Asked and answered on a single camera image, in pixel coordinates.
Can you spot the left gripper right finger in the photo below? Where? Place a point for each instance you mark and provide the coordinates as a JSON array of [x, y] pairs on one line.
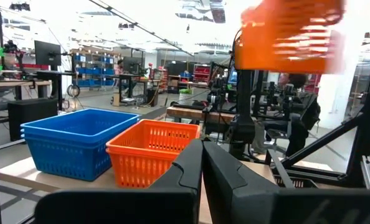
[[235, 193]]

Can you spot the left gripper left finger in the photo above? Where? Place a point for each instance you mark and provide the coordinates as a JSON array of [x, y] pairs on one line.
[[175, 193]]

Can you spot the black plastic basket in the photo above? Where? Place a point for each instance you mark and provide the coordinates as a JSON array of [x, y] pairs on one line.
[[297, 183]]

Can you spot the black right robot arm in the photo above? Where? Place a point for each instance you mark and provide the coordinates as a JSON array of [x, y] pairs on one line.
[[244, 124]]

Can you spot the wooden workbench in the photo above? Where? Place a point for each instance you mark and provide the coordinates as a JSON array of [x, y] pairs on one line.
[[197, 113]]

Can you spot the black office chair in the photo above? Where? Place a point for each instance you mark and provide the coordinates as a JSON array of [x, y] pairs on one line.
[[294, 130]]

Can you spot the white pot with plant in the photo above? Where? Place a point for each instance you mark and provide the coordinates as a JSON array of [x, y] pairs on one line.
[[185, 96]]

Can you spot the seated person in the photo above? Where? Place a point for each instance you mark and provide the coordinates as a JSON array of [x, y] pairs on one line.
[[300, 105]]

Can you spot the rack with red bins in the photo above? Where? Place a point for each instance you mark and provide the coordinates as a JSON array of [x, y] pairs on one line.
[[202, 73]]

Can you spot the black computer monitor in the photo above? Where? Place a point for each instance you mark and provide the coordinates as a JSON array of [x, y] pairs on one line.
[[132, 64], [48, 53]]

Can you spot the rack with blue bins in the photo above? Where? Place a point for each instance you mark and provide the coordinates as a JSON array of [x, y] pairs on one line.
[[93, 70]]

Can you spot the black computer case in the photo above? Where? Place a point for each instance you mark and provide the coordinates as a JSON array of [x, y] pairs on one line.
[[32, 118]]

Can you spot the black rig frame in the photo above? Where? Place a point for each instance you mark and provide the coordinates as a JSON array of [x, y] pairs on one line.
[[368, 124]]

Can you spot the wooden shelf black metal frame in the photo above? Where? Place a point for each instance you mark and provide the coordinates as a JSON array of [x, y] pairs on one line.
[[23, 174]]

